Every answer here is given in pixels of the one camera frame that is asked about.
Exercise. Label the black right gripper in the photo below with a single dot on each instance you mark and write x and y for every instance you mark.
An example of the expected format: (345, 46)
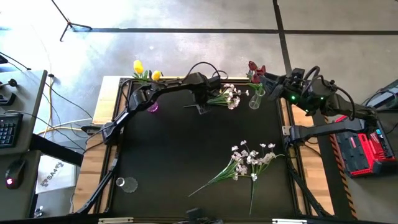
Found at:
(292, 87)

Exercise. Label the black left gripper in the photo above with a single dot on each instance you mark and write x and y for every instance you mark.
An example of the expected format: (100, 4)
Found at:
(205, 88)

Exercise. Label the white artificial flower bunch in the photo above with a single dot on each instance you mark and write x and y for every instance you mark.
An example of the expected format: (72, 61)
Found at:
(241, 169)
(231, 101)
(267, 158)

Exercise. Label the clear vase with scalloped base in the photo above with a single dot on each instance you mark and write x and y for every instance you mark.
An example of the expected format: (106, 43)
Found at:
(130, 185)

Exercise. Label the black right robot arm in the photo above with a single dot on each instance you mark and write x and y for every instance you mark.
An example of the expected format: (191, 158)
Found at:
(326, 129)

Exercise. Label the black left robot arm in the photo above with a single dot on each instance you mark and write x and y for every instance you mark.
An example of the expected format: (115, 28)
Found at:
(140, 98)

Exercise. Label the plain clear glass vase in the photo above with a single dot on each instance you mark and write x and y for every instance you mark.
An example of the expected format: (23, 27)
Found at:
(255, 104)

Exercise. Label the pink glass vase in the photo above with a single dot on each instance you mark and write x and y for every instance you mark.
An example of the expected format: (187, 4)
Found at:
(153, 108)

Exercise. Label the red and black tool box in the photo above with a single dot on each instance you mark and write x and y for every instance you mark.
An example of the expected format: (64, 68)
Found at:
(357, 155)

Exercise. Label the dark grey case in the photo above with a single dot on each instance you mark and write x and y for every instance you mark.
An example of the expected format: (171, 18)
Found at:
(385, 96)

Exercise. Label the black mat with hazard stripes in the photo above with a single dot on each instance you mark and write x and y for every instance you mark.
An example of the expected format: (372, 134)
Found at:
(329, 186)

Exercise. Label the black slanted beam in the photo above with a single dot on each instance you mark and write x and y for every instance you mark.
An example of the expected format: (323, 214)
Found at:
(56, 149)

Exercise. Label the black tripod stand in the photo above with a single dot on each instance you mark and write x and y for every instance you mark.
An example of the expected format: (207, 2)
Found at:
(70, 25)

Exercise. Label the grey desk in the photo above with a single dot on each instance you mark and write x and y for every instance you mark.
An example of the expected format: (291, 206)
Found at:
(28, 93)

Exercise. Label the small silver metal fitting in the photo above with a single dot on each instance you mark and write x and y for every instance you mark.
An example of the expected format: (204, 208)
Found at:
(38, 212)

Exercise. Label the black keyboard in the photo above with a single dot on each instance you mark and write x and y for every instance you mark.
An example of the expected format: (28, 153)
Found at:
(9, 130)

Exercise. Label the black desk device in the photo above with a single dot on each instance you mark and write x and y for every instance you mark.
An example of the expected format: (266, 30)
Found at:
(7, 99)

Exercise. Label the black computer mouse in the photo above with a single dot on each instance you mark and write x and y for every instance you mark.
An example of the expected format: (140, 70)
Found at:
(17, 171)

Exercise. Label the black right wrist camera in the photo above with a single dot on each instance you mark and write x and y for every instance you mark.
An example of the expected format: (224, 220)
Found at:
(298, 73)

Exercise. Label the black diagonal frame strut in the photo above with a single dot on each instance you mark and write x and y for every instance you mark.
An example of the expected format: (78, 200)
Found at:
(102, 186)
(306, 193)

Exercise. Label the silver bracket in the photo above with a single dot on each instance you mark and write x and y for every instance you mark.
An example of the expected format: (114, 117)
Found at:
(115, 220)
(289, 221)

